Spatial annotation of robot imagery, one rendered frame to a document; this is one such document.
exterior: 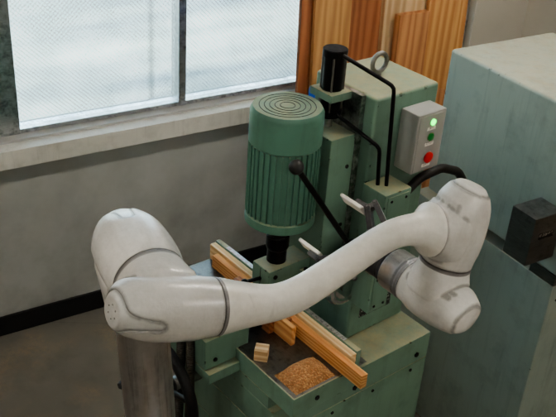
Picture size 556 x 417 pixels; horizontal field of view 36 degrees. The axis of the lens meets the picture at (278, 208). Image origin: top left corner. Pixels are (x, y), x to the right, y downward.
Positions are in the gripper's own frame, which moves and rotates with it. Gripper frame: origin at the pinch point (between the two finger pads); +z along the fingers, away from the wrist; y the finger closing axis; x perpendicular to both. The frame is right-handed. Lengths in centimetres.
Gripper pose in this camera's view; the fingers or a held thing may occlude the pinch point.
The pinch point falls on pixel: (325, 222)
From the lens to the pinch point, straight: 190.3
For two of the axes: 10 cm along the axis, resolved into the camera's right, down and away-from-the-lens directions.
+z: -6.2, -4.4, 6.5
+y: 6.8, -7.2, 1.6
